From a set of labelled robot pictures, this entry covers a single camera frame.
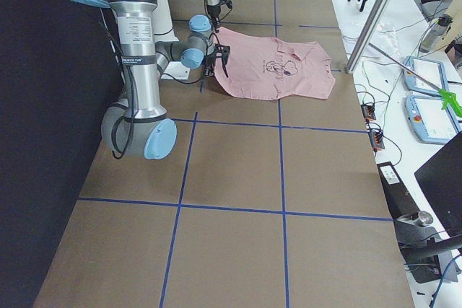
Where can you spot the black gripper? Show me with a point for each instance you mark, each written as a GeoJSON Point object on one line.
{"type": "Point", "coordinates": [209, 64]}
{"type": "Point", "coordinates": [215, 14]}

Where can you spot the pink Snoopy t-shirt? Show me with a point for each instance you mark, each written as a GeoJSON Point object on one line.
{"type": "Point", "coordinates": [270, 68]}

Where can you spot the brown table cover mat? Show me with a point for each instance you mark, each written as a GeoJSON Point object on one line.
{"type": "Point", "coordinates": [260, 204]}

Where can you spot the orange connector block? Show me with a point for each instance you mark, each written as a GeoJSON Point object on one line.
{"type": "Point", "coordinates": [374, 130]}

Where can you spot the teach pendant far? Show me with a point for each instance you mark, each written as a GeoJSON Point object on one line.
{"type": "Point", "coordinates": [431, 70]}

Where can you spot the teach pendant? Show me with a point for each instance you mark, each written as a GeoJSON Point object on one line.
{"type": "Point", "coordinates": [431, 123]}
{"type": "Point", "coordinates": [431, 70]}

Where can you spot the water bottle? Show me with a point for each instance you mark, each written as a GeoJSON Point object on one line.
{"type": "Point", "coordinates": [435, 32]}

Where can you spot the teach pendant near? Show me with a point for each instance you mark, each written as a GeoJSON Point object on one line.
{"type": "Point", "coordinates": [431, 123]}

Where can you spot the black box device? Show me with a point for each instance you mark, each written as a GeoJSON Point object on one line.
{"type": "Point", "coordinates": [398, 197]}

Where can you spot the metal reacher grabber tool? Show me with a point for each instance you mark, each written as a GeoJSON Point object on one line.
{"type": "Point", "coordinates": [449, 98]}

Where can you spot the black monitor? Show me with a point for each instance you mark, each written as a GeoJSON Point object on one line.
{"type": "Point", "coordinates": [440, 181]}

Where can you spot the aluminium frame post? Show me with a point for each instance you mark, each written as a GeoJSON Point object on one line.
{"type": "Point", "coordinates": [366, 34]}

